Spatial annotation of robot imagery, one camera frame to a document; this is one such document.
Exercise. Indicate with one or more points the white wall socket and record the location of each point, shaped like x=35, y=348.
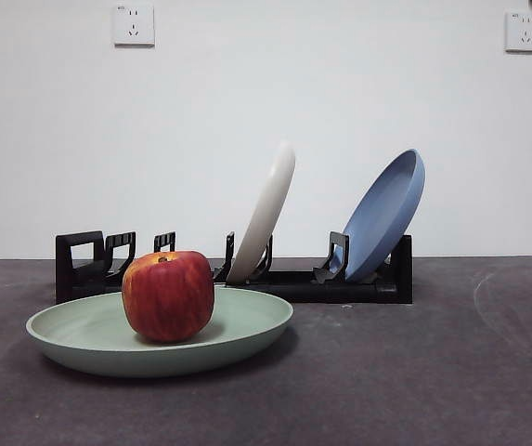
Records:
x=134, y=25
x=524, y=31

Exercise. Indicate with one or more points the red apple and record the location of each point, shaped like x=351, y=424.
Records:
x=168, y=297

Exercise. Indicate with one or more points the blue plate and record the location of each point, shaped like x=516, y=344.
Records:
x=381, y=218

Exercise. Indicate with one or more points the pale green plate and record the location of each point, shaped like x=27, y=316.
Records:
x=84, y=344

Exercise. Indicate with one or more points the black plate rack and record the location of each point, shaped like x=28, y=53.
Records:
x=340, y=292

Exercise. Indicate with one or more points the cream white plate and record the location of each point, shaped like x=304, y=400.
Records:
x=268, y=213

